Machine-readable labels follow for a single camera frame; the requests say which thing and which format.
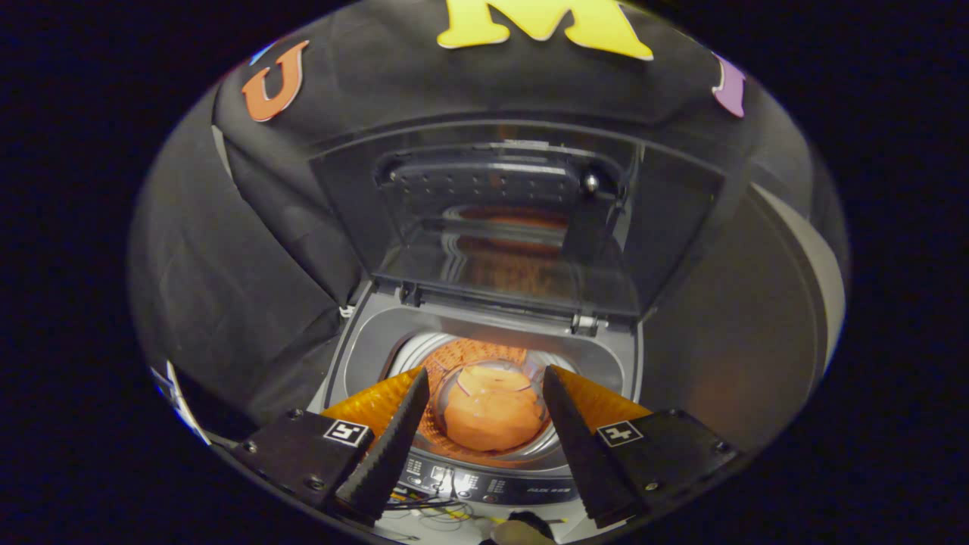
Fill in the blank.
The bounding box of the grey washing machine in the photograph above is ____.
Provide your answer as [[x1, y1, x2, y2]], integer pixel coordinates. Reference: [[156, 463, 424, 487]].
[[307, 121, 728, 525]]

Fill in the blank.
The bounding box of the thin black cable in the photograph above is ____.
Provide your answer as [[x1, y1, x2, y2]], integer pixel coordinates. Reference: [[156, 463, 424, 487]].
[[382, 488, 489, 532]]

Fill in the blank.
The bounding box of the dark washing machine lid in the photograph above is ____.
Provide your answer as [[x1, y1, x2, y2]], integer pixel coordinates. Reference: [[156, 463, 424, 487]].
[[310, 121, 726, 335]]

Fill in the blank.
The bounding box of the orange polo shirt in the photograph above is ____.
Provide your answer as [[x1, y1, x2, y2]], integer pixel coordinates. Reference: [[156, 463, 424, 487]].
[[443, 366, 548, 453]]

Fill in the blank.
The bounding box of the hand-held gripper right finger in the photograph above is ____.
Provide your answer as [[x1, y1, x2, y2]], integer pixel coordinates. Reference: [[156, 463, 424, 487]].
[[542, 365, 740, 529]]

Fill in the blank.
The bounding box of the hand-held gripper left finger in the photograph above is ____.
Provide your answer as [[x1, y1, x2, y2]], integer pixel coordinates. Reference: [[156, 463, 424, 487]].
[[231, 368, 431, 525]]

